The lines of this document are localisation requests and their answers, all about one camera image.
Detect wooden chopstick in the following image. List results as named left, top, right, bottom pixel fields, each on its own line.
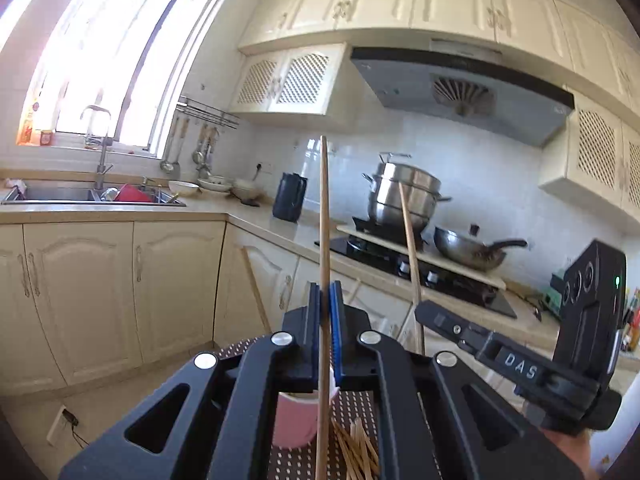
left=331, top=418, right=380, bottom=480
left=398, top=183, right=424, bottom=356
left=314, top=136, right=331, bottom=480

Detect steel kitchen sink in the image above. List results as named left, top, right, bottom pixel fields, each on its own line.
left=1, top=182, right=186, bottom=207

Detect kitchen window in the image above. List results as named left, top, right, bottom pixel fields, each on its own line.
left=15, top=0, right=219, bottom=157

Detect person's right hand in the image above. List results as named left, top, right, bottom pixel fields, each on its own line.
left=541, top=428, right=600, bottom=480

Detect black gas stove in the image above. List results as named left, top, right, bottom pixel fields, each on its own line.
left=330, top=218, right=516, bottom=318

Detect brown polka dot tablecloth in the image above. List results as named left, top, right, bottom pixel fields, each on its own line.
left=214, top=336, right=446, bottom=480

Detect pink cylindrical cup holder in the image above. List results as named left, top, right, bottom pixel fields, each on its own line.
left=272, top=390, right=319, bottom=448

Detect green electric cooker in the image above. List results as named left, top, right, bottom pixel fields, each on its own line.
left=542, top=270, right=564, bottom=318

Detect stainless steel steamer pot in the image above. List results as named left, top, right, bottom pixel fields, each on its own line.
left=362, top=152, right=451, bottom=233

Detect cream lower cabinets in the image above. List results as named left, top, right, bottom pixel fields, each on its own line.
left=0, top=211, right=640, bottom=401

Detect cream cabinets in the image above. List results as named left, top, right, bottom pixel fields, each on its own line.
left=0, top=211, right=640, bottom=401
left=231, top=0, right=639, bottom=234

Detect black electric kettle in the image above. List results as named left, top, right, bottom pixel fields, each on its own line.
left=272, top=172, right=308, bottom=222

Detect grey range hood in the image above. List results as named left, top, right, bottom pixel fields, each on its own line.
left=352, top=47, right=575, bottom=148

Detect white bowl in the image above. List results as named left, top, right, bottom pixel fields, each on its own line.
left=168, top=180, right=200, bottom=197

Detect stacked white dishes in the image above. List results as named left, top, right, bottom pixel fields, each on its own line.
left=198, top=176, right=232, bottom=194

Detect red bowl in sink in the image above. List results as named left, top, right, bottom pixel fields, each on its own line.
left=114, top=184, right=153, bottom=204

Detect chrome faucet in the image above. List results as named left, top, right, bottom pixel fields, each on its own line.
left=81, top=104, right=114, bottom=192

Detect cream upper cabinets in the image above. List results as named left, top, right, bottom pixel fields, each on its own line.
left=231, top=0, right=639, bottom=234

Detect steel wok black handle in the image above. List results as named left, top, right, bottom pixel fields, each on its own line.
left=433, top=226, right=528, bottom=272

